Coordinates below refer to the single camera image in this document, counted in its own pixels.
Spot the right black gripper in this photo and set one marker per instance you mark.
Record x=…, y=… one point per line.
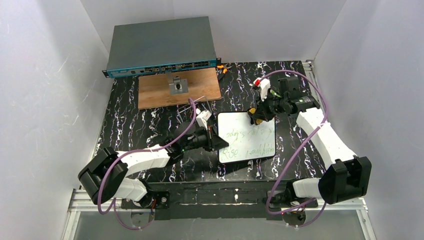
x=262, y=108

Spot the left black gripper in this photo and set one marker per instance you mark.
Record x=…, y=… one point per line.
x=209, y=139

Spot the yellow black whiteboard eraser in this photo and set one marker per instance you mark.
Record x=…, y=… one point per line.
x=256, y=116

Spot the white whiteboard black frame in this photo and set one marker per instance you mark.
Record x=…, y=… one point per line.
x=245, y=141

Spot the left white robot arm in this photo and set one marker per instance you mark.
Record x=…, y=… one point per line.
x=110, y=169

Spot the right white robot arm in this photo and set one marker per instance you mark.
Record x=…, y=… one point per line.
x=347, y=175

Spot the green white marker tool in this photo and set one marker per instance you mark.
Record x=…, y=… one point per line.
x=275, y=94

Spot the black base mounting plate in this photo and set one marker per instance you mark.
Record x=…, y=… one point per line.
x=206, y=200

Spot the brown wooden board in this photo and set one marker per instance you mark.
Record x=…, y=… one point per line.
x=154, y=90

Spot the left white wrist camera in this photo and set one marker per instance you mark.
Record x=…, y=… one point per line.
x=202, y=117

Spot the orange handled pliers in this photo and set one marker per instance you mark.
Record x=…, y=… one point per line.
x=224, y=69

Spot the grey metal stand bracket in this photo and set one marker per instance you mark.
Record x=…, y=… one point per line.
x=176, y=84

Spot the grey network switch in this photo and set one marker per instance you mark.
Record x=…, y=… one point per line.
x=157, y=47

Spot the aluminium rail frame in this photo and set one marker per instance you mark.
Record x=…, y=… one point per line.
x=81, y=202

